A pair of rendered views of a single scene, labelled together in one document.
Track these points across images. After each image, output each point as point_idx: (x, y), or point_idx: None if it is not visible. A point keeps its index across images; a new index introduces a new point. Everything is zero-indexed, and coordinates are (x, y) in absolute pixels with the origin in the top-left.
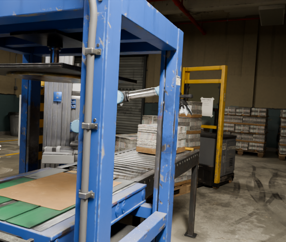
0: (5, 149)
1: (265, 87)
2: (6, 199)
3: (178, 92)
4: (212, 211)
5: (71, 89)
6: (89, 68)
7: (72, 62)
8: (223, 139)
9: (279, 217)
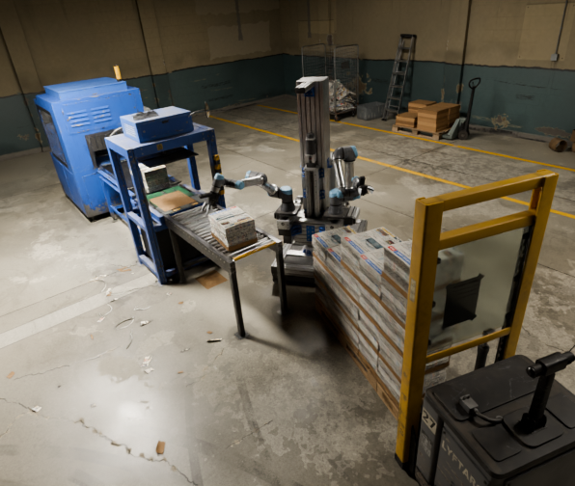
0: None
1: None
2: (168, 193)
3: (132, 177)
4: (286, 384)
5: (300, 158)
6: None
7: (300, 132)
8: (426, 402)
9: (226, 460)
